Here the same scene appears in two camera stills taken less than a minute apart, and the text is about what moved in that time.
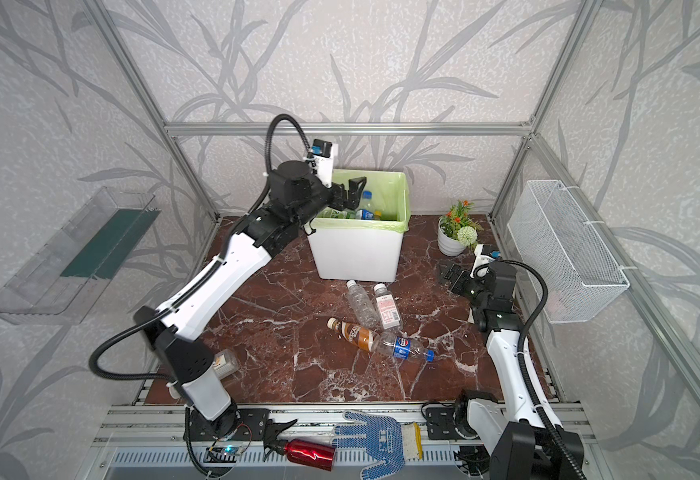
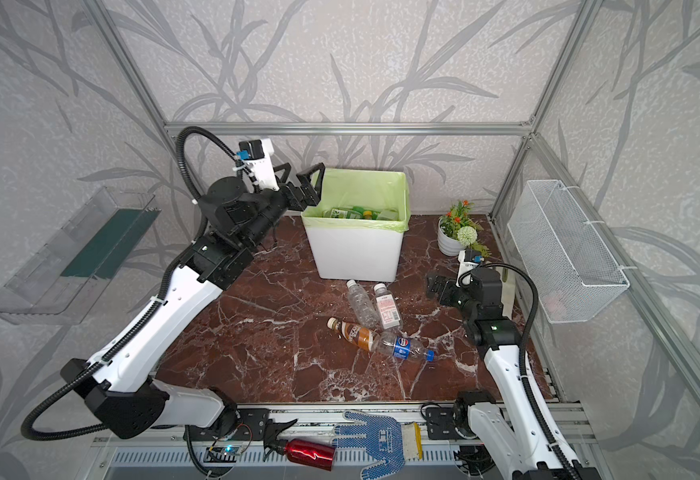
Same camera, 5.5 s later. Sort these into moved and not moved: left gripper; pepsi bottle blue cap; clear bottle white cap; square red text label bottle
Moved: left gripper
Not moved: square red text label bottle; pepsi bottle blue cap; clear bottle white cap
